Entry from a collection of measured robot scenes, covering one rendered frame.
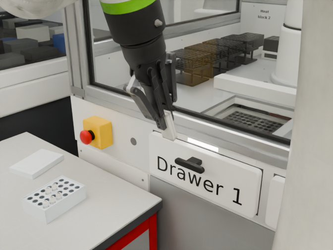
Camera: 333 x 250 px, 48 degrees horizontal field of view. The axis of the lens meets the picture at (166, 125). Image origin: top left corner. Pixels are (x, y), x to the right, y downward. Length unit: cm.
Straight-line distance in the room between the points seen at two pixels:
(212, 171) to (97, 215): 29
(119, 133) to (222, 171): 33
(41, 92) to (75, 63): 43
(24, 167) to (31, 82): 43
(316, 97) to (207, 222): 72
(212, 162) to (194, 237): 25
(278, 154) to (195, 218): 30
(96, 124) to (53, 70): 54
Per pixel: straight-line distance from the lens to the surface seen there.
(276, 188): 75
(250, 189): 78
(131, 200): 95
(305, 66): 24
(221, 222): 90
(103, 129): 100
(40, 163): 113
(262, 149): 75
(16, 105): 144
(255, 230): 85
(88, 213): 92
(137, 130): 95
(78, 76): 107
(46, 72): 147
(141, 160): 98
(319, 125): 23
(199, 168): 78
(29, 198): 96
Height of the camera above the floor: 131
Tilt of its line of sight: 24 degrees down
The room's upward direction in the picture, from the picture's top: straight up
